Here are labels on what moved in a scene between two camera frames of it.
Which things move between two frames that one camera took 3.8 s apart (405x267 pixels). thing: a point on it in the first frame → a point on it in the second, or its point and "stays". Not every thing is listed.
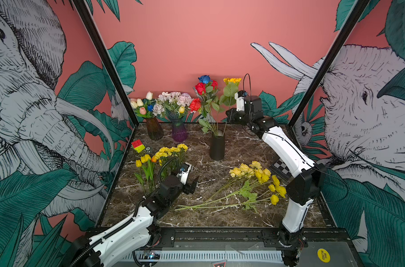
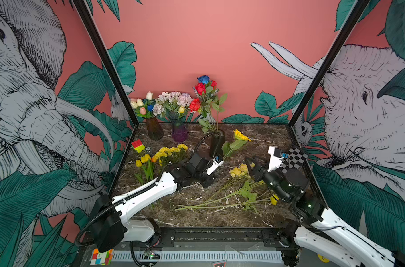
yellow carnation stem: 179,153 stays
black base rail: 253,237 stays
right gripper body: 238,118 → 261,177
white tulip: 149,95 stays
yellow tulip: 138,164 stays
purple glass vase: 179,130 stays
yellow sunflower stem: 229,98 → 239,141
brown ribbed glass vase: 154,130 stays
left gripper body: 187,189 → 205,179
